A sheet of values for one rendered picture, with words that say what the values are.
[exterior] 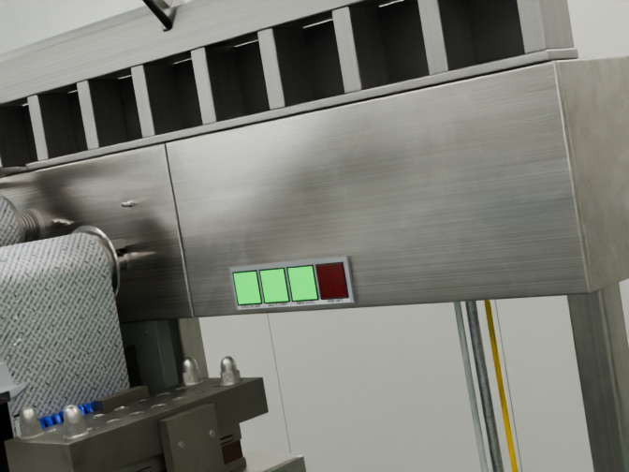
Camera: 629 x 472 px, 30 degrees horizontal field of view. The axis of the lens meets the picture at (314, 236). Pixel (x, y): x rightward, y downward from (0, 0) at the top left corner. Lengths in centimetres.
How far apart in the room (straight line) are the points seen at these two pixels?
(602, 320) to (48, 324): 86
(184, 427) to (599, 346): 63
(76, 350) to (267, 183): 42
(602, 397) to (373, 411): 319
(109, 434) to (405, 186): 56
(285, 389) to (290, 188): 342
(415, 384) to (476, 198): 316
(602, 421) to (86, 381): 82
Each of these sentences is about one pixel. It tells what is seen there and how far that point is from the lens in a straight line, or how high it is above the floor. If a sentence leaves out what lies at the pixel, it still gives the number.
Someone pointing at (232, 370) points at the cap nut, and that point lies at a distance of 194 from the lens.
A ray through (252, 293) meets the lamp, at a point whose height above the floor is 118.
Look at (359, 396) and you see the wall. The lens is 491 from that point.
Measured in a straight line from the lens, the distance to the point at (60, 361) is 194.
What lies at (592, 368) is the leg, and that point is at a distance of 174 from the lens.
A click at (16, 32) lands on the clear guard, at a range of 228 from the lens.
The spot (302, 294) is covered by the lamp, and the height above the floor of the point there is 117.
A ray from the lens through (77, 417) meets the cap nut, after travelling 174.
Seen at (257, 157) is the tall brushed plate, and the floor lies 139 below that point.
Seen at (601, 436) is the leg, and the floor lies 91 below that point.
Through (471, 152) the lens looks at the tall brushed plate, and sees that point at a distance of 159.
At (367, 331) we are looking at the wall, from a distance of 481.
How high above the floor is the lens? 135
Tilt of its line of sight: 3 degrees down
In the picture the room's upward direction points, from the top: 9 degrees counter-clockwise
